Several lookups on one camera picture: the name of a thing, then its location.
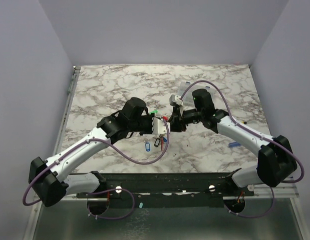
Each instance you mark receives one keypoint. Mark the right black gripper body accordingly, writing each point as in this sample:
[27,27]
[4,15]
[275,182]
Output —
[176,121]

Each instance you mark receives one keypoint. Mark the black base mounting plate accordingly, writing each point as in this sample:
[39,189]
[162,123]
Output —
[166,190]

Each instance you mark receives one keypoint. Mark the bunch of silver keys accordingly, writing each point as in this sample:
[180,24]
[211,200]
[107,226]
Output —
[157,142]

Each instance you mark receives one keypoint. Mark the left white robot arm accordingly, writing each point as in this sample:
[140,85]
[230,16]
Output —
[49,178]

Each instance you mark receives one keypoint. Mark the green key tag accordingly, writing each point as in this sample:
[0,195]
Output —
[153,113]

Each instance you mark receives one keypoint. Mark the aluminium frame rail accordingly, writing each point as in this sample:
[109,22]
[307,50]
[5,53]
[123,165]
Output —
[270,191]

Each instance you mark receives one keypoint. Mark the clear plastic organizer box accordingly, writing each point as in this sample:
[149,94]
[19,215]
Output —
[188,95]

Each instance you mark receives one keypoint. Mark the blue key tag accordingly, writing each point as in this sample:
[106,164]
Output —
[147,147]

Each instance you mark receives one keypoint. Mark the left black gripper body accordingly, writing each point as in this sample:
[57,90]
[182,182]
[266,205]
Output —
[143,125]

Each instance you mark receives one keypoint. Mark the blue red marker pen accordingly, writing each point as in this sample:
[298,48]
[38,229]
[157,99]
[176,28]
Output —
[234,144]

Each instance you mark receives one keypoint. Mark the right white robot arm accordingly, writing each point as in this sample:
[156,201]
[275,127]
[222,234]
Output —
[274,160]

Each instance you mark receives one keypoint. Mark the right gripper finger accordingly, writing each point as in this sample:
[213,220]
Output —
[175,125]
[176,116]

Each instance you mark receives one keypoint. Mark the left side aluminium rail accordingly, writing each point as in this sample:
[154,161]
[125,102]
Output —
[70,96]

